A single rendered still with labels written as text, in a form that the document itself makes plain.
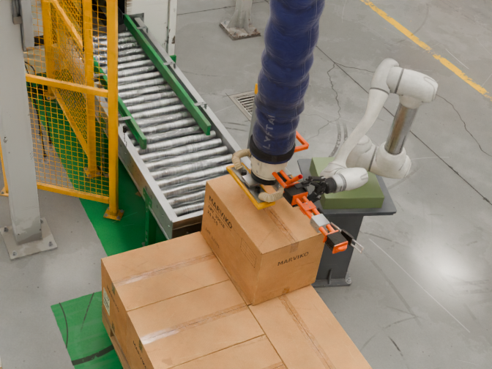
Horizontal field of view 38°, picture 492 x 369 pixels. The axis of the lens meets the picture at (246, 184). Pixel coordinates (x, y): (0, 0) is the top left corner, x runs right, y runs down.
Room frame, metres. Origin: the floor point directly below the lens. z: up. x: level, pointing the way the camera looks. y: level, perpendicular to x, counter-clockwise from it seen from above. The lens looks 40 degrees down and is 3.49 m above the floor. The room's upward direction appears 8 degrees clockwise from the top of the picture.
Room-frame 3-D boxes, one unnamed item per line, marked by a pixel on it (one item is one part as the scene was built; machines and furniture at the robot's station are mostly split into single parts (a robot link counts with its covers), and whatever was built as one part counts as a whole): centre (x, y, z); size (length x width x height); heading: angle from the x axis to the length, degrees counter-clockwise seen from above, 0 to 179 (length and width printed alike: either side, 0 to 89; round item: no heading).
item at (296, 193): (2.64, -0.24, 1.23); 0.10 x 0.08 x 0.06; 125
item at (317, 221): (2.47, -0.36, 1.23); 0.07 x 0.07 x 0.04; 35
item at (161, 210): (3.97, 1.01, 0.50); 2.31 x 0.05 x 0.19; 33
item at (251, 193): (2.79, -0.02, 1.13); 0.34 x 0.10 x 0.05; 35
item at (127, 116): (4.30, 1.15, 0.60); 1.60 x 0.10 x 0.09; 33
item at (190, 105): (4.59, 0.70, 0.60); 1.60 x 0.10 x 0.09; 33
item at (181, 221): (3.17, 0.10, 0.58); 0.70 x 0.03 x 0.06; 123
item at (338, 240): (2.35, -0.44, 1.23); 0.08 x 0.07 x 0.05; 35
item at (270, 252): (2.85, -0.12, 0.74); 0.60 x 0.40 x 0.40; 36
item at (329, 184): (2.72, -0.38, 1.23); 0.09 x 0.07 x 0.08; 124
